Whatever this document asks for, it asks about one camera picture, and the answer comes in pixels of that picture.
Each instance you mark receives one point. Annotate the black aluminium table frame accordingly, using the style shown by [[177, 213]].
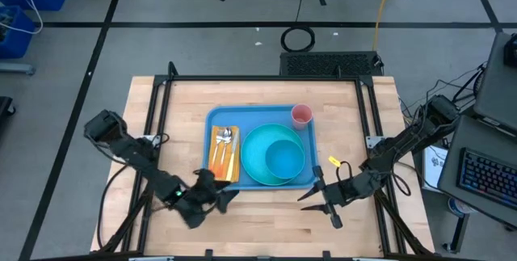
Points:
[[262, 78]]

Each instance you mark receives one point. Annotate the teal round plate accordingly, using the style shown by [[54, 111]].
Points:
[[252, 156]]

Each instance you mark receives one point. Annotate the black chair base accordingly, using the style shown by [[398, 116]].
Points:
[[6, 106]]

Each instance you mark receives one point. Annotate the pink plastic cup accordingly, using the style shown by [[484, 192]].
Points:
[[301, 113]]

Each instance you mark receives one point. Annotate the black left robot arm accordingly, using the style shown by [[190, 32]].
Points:
[[133, 152]]

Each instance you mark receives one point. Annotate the blue plastic tray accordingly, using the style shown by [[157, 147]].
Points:
[[258, 117]]

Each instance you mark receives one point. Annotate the black desk device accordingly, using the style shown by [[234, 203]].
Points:
[[511, 51]]

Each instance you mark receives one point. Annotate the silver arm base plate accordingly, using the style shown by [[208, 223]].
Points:
[[372, 141]]

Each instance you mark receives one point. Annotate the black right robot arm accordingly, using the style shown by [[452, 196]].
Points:
[[404, 144]]

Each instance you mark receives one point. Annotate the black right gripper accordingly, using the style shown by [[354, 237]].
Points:
[[343, 192]]

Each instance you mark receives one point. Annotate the white printed paper sheet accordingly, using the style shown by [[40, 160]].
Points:
[[436, 168]]

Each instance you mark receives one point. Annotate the black perforated metal case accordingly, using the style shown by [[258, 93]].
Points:
[[323, 64]]

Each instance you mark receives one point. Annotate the blue white tape roll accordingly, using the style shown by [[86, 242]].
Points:
[[456, 208]]

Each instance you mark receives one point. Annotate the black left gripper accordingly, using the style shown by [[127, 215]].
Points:
[[200, 200]]

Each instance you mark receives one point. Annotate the grey metal bar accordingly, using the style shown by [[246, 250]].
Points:
[[16, 68]]

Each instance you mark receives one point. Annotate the backlit black keyboard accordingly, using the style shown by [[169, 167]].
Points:
[[488, 176]]

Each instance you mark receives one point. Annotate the blue plastic bowl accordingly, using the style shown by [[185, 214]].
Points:
[[284, 159]]

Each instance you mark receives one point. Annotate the grey desk surface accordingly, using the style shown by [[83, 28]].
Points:
[[464, 140], [498, 87]]

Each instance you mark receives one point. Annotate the yellow cloth napkin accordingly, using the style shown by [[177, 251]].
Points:
[[211, 144]]

